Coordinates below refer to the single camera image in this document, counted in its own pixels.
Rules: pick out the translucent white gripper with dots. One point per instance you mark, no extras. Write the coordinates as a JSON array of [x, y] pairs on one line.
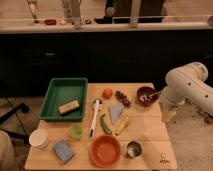
[[168, 111]]

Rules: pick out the grey blue towel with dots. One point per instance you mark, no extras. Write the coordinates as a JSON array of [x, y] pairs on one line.
[[115, 111]]

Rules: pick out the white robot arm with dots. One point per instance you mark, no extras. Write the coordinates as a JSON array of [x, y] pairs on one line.
[[187, 82]]

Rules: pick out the small metal cup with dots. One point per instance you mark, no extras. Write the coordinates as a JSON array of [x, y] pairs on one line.
[[134, 149]]

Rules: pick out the green plastic cup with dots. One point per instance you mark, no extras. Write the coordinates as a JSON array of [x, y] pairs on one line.
[[75, 131]]

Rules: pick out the white paper cup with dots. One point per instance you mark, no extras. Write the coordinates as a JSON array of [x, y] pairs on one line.
[[39, 139]]

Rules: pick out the dark red bowl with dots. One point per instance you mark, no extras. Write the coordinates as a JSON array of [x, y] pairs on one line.
[[146, 91]]

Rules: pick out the metal spoon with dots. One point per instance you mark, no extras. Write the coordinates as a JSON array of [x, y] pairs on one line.
[[148, 97]]

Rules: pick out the yellow banana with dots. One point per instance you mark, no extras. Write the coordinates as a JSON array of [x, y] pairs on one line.
[[123, 124]]

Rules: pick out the dark red grape bunch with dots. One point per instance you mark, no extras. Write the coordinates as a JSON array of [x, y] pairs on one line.
[[123, 99]]

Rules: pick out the orange tomato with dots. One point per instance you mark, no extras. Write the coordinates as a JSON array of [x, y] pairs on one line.
[[107, 93]]

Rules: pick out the green chili pepper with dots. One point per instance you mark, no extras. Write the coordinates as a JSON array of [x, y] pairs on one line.
[[104, 126]]

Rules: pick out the orange plastic bowl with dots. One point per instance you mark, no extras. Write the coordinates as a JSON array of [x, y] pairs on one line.
[[105, 151]]

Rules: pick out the green plastic tray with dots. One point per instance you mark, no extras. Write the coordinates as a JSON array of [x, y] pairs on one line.
[[61, 91]]

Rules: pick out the wooden block eraser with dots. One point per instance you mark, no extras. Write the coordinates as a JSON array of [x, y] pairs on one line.
[[70, 106]]

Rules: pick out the blue sponge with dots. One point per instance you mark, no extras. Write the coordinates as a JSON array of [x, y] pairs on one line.
[[63, 151]]

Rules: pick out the black office chair base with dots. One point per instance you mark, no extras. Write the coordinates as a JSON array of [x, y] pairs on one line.
[[13, 118]]

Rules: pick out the small red dish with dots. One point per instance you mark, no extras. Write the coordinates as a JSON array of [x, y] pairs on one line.
[[50, 22]]

